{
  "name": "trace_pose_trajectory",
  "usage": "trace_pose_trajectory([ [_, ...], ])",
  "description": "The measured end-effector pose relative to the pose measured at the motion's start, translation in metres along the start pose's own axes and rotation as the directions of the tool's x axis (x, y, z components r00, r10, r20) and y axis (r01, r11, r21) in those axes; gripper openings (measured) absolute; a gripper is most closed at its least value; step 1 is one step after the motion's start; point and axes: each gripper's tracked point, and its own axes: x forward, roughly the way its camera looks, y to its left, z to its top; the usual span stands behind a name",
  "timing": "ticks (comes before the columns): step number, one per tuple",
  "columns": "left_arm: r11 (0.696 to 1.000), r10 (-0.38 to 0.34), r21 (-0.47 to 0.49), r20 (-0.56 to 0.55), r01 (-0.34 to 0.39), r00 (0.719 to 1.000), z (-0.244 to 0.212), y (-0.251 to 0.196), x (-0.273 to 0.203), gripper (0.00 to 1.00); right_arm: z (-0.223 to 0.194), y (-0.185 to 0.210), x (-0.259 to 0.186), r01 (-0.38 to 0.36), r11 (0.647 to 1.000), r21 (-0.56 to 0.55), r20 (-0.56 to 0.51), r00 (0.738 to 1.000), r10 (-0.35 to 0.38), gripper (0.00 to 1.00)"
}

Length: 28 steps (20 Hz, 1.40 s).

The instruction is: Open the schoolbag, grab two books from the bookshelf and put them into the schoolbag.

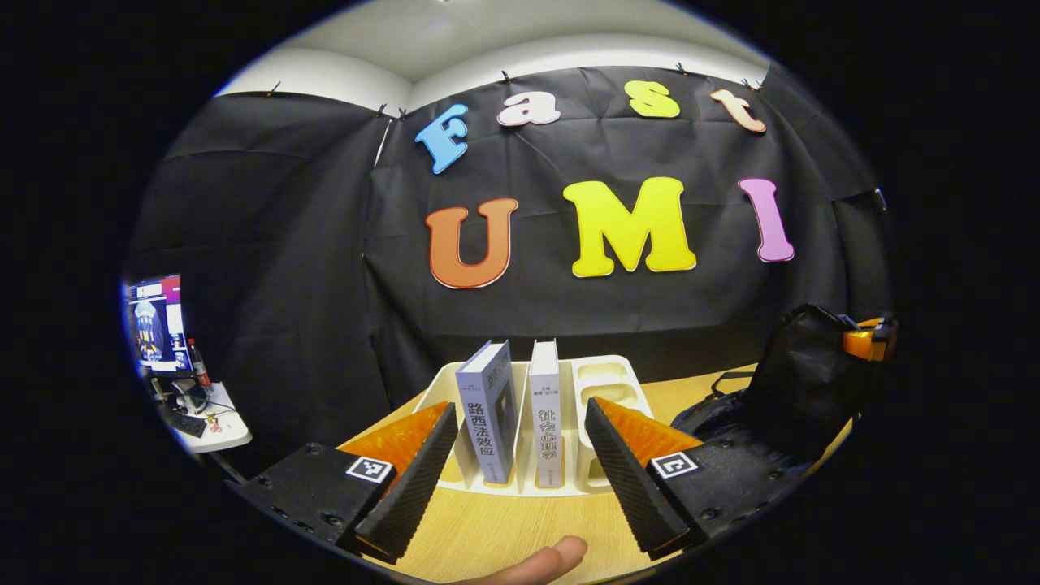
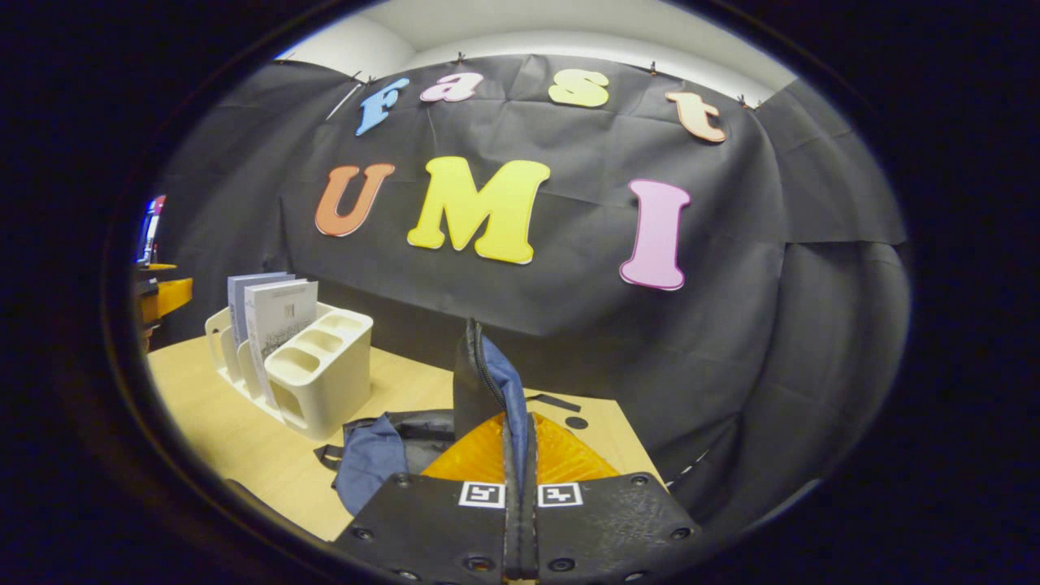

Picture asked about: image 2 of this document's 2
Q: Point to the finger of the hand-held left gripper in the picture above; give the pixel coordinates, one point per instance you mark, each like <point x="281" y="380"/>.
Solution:
<point x="166" y="296"/>
<point x="150" y="271"/>

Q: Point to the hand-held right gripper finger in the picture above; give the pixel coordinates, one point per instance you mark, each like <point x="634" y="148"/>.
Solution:
<point x="529" y="528"/>
<point x="511" y="528"/>

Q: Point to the white book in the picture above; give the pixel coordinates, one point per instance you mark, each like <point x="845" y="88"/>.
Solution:
<point x="280" y="325"/>

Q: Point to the blue schoolbag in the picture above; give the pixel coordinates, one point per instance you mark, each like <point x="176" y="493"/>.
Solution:
<point x="370" y="463"/>

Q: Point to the cream plastic bookshelf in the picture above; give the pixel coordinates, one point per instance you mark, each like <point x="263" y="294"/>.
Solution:
<point x="325" y="390"/>

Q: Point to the black round table plug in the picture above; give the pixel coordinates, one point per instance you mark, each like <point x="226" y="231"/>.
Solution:
<point x="577" y="422"/>

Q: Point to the black backdrop cloth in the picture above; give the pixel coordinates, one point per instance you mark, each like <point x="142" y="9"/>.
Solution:
<point x="731" y="325"/>

